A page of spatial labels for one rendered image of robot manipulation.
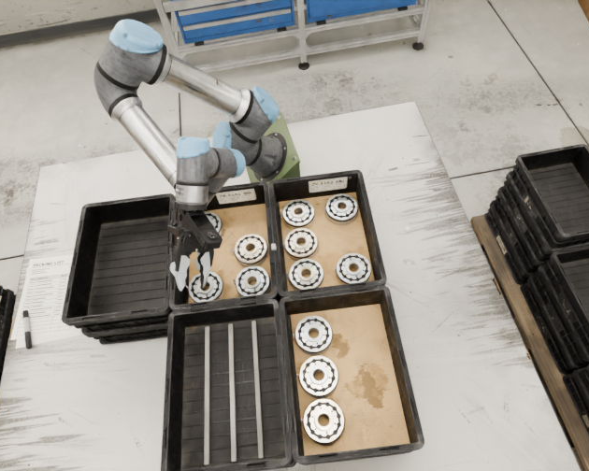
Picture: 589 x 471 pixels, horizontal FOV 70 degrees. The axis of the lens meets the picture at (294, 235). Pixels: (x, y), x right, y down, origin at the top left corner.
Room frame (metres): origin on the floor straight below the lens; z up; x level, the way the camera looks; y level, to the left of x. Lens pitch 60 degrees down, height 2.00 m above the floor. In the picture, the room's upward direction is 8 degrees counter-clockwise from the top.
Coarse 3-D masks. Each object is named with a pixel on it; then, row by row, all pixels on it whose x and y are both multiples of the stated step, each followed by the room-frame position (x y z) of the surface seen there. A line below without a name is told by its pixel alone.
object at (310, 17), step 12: (312, 0) 2.54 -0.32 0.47; (324, 0) 2.54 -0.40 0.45; (336, 0) 2.54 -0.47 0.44; (348, 0) 2.55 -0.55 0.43; (360, 0) 2.55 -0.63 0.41; (372, 0) 2.55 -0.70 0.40; (384, 0) 2.56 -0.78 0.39; (396, 0) 2.56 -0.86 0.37; (408, 0) 2.56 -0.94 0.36; (312, 12) 2.54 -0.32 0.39; (324, 12) 2.54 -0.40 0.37; (336, 12) 2.54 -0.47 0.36; (348, 12) 2.55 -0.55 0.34; (360, 12) 2.56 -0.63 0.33
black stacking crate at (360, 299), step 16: (288, 304) 0.42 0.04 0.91; (304, 304) 0.42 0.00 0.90; (320, 304) 0.42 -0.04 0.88; (336, 304) 0.42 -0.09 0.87; (352, 304) 0.42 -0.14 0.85; (368, 304) 0.42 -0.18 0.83; (384, 304) 0.39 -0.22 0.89; (288, 320) 0.41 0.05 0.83; (384, 320) 0.36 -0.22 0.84; (288, 336) 0.34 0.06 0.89; (400, 368) 0.21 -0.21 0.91; (400, 384) 0.18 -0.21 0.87
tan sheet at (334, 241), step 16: (320, 208) 0.77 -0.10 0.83; (320, 224) 0.71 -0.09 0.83; (336, 224) 0.70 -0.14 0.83; (352, 224) 0.69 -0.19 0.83; (320, 240) 0.65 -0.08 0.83; (336, 240) 0.64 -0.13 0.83; (352, 240) 0.63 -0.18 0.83; (288, 256) 0.61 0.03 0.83; (320, 256) 0.59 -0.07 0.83; (336, 256) 0.59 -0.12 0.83; (368, 256) 0.57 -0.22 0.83; (288, 272) 0.56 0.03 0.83; (288, 288) 0.50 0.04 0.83
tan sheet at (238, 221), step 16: (224, 208) 0.82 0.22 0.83; (240, 208) 0.81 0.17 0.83; (256, 208) 0.80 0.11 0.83; (224, 224) 0.76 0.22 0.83; (240, 224) 0.75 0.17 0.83; (256, 224) 0.74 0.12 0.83; (224, 240) 0.70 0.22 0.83; (192, 256) 0.66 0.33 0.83; (224, 256) 0.64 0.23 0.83; (192, 272) 0.60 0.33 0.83; (224, 272) 0.59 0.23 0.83
